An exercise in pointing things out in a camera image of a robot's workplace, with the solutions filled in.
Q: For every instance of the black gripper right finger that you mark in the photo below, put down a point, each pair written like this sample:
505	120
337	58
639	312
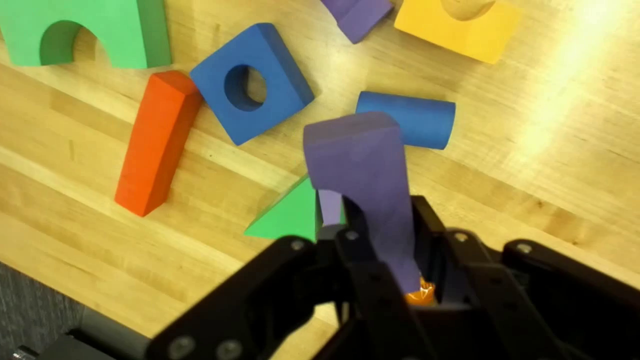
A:
520	306

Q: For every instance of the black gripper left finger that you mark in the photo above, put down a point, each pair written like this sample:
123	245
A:
292	301

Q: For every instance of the long purple foam block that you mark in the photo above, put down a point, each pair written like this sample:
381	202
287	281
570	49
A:
362	166

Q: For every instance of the green triangle foam block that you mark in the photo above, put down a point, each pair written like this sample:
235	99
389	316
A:
291	216

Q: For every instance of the purple triangle foam block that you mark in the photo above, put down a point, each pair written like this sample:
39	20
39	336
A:
331	209

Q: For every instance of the red rectangular foam block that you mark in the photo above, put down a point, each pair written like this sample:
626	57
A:
157	143

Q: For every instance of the blue cylinder foam block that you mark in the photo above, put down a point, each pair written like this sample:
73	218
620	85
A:
416	120

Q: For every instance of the blue square block with hole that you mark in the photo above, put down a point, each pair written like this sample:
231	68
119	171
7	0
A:
280	73

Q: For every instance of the yellow notched foam block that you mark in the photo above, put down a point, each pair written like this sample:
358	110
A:
460	32

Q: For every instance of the small purple arch block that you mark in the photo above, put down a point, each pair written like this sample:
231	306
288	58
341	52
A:
357	18

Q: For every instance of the green arch foam block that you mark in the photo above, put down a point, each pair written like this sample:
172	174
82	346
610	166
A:
87	32

